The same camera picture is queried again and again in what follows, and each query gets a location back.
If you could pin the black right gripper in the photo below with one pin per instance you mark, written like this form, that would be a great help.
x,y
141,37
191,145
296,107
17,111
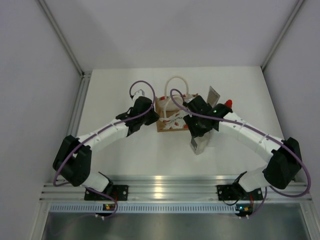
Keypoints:
x,y
189,119

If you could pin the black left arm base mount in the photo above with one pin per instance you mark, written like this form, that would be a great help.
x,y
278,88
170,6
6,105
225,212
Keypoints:
x,y
117,192

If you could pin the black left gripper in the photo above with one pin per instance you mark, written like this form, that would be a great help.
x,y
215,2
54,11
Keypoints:
x,y
154,118

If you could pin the aluminium rail frame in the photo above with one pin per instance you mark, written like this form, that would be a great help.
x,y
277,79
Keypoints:
x,y
161,166

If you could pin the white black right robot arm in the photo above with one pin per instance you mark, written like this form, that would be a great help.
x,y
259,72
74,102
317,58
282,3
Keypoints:
x,y
280,155

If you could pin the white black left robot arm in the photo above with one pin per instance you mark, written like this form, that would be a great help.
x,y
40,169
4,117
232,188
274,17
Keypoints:
x,y
74,158

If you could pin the white perforated cable duct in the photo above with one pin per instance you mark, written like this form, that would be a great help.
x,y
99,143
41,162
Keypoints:
x,y
108,208

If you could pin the red bottle with red cap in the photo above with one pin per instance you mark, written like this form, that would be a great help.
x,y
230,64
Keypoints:
x,y
229,103

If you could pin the burlap watermelon canvas bag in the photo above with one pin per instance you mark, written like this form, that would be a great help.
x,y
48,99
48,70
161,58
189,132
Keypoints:
x,y
171,116

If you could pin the clear square bottle black cap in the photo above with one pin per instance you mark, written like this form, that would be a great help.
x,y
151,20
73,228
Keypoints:
x,y
199,143

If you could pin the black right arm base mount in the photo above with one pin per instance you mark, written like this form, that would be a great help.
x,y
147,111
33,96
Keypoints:
x,y
227,192

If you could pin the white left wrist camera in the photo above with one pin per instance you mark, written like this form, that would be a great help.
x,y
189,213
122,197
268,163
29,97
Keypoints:
x,y
137,94

